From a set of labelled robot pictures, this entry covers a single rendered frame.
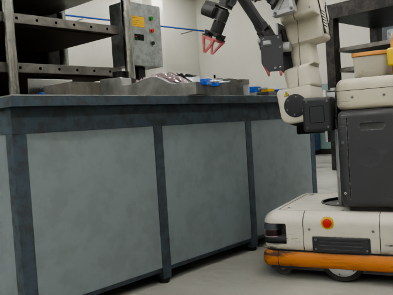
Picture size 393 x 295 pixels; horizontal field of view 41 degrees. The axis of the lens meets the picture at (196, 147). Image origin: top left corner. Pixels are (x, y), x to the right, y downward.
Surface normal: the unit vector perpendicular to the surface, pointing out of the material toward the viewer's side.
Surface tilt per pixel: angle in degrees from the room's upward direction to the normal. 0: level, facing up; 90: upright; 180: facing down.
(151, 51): 90
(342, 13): 90
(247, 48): 90
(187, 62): 90
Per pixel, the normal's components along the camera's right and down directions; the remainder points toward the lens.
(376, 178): -0.45, 0.07
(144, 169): 0.73, -0.02
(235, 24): -0.72, 0.07
